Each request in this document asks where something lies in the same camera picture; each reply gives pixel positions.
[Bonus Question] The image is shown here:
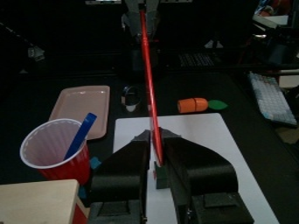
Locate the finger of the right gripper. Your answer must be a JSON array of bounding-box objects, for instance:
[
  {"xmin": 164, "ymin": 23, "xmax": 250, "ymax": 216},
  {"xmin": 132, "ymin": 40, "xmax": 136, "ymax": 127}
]
[
  {"xmin": 122, "ymin": 0, "xmax": 142, "ymax": 40},
  {"xmin": 145, "ymin": 0, "xmax": 162, "ymax": 37}
]

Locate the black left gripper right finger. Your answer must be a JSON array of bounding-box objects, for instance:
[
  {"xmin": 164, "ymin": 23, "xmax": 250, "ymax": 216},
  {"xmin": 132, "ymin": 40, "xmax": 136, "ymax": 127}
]
[{"xmin": 160, "ymin": 127, "xmax": 256, "ymax": 224}]

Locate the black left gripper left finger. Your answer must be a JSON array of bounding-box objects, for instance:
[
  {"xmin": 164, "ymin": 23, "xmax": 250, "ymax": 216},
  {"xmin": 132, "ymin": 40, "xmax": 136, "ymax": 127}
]
[{"xmin": 86, "ymin": 129, "xmax": 153, "ymax": 224}]

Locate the red plastic toy knife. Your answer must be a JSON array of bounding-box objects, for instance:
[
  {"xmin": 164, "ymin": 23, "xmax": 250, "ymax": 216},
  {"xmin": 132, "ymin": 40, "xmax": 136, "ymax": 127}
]
[{"xmin": 137, "ymin": 10, "xmax": 164, "ymax": 168}]

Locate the small blue toy piece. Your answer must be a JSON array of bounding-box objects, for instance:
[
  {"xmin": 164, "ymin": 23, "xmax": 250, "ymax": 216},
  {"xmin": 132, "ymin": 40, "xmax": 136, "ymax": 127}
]
[{"xmin": 87, "ymin": 156, "xmax": 104, "ymax": 171}]

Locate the white cutting board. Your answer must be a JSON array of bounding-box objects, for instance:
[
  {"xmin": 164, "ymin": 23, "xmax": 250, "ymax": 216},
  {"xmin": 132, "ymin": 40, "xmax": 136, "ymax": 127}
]
[{"xmin": 112, "ymin": 112, "xmax": 282, "ymax": 224}]

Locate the blue plastic stick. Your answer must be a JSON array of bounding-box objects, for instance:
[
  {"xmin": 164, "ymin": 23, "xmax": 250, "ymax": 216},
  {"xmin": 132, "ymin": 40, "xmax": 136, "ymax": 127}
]
[{"xmin": 61, "ymin": 112, "xmax": 98, "ymax": 161}]

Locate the red plastic cup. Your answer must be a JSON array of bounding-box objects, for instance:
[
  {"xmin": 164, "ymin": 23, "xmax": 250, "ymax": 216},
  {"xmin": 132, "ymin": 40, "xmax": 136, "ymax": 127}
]
[{"xmin": 18, "ymin": 117, "xmax": 93, "ymax": 186}]

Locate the wooden box with red panel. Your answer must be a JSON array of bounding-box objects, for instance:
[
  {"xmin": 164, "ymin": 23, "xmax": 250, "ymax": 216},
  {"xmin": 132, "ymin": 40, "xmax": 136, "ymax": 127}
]
[{"xmin": 0, "ymin": 178, "xmax": 90, "ymax": 224}]

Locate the orange toy carrot green leaf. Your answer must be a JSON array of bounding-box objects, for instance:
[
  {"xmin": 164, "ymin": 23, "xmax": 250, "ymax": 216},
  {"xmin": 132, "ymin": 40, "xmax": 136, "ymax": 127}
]
[{"xmin": 176, "ymin": 97, "xmax": 229, "ymax": 115}]

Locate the pink plastic tray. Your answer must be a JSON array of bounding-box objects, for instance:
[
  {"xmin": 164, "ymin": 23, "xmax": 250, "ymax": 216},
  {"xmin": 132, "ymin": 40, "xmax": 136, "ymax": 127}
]
[{"xmin": 47, "ymin": 84, "xmax": 110, "ymax": 141}]

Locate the white computer keyboard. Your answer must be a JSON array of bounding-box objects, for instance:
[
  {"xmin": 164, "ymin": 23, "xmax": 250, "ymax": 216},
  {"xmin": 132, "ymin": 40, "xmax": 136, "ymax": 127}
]
[{"xmin": 246, "ymin": 72, "xmax": 299, "ymax": 129}]

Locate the small metal bucket with handle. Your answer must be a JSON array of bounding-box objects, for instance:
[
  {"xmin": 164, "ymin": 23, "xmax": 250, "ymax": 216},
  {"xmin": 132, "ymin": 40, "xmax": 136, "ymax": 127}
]
[{"xmin": 118, "ymin": 84, "xmax": 142, "ymax": 114}]

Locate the diagonal brace wire with turnbuckle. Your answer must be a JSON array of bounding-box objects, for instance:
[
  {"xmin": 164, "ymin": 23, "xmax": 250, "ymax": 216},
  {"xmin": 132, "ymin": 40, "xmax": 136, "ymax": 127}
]
[{"xmin": 0, "ymin": 21, "xmax": 46, "ymax": 63}]

